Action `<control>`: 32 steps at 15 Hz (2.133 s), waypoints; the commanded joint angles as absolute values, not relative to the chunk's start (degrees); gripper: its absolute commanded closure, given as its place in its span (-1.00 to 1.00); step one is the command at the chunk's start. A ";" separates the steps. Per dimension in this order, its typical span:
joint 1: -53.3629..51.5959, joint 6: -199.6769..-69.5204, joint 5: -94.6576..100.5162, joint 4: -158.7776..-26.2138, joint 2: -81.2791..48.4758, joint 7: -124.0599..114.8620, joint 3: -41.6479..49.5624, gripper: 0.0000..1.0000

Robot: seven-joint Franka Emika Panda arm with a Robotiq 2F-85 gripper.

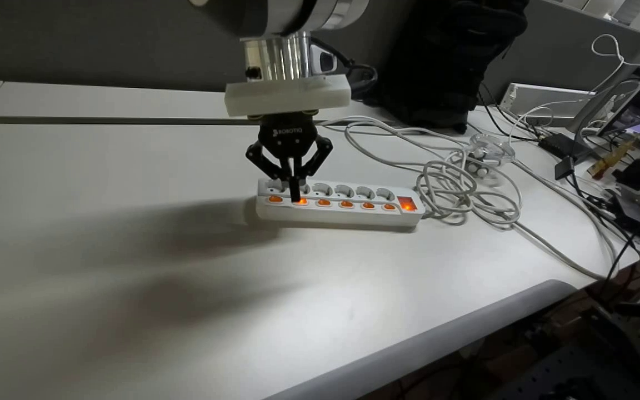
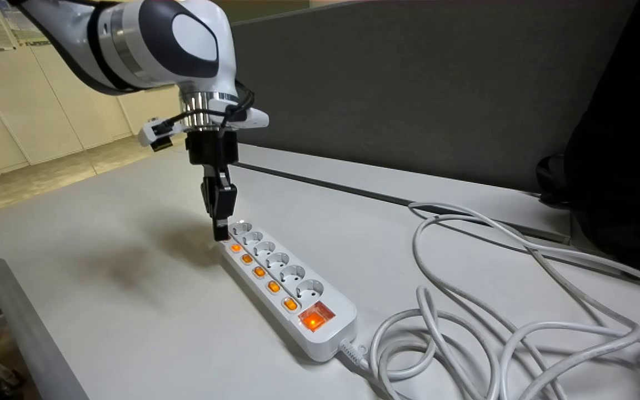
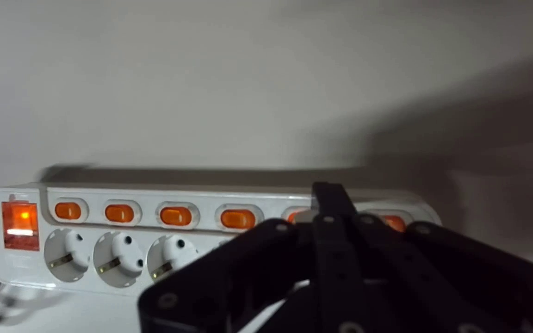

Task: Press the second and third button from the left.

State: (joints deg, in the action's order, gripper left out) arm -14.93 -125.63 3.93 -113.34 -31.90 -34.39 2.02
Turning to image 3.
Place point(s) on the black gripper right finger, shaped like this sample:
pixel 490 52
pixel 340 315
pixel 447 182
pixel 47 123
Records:
pixel 440 278

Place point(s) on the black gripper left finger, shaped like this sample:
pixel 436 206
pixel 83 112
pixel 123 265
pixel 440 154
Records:
pixel 249 278

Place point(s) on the white power strip orange switches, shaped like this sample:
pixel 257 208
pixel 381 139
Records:
pixel 157 241

